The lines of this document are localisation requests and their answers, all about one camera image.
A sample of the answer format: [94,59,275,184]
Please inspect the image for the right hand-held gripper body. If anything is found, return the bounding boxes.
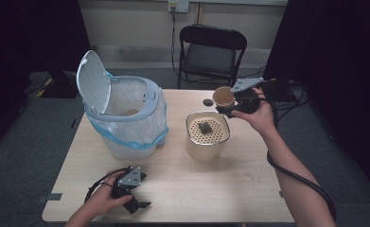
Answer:
[230,77,265,115]

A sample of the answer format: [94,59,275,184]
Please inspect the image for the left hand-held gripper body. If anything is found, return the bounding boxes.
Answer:
[111,166,143,206]

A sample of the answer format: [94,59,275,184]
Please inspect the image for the brown paper cup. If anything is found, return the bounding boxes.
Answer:
[212,85,237,109]

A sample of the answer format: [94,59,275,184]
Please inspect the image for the dark wet tea leaves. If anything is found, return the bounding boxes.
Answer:
[198,121,214,134]

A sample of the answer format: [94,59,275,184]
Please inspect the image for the beige strainer container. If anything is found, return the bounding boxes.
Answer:
[185,110,231,163]

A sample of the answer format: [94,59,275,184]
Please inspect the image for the person's left hand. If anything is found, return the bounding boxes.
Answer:
[83,170,133,219]

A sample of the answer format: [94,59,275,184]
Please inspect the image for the person's right hand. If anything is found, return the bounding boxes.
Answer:
[230,87,278,137]

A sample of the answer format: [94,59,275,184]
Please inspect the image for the grey white trash can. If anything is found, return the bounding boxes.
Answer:
[83,75,170,161]

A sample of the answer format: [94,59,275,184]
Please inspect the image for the black stand base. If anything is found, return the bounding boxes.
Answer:
[37,69,82,99]
[261,78,300,102]

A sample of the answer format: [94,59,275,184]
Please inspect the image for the black folding chair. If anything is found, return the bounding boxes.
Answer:
[177,24,248,91]

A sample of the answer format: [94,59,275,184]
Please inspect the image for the clear blue-trimmed trash bag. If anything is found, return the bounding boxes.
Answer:
[87,70,170,151]

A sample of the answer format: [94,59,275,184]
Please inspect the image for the black curtain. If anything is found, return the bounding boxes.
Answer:
[0,0,92,159]
[262,0,370,193]

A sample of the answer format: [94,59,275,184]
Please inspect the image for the white trash can lid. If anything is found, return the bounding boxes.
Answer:
[76,49,112,115]

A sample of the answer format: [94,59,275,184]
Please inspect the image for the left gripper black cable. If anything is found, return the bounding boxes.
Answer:
[83,166,131,203]

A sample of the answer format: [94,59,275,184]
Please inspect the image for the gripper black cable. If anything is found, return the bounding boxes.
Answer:
[83,166,131,203]
[257,94,338,221]

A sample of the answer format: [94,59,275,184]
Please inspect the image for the black floor cables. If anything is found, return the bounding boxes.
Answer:
[267,84,311,131]

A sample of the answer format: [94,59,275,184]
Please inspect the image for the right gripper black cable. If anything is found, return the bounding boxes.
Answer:
[257,94,338,221]

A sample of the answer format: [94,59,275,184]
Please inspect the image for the white wall socket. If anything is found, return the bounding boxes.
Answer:
[167,0,190,14]

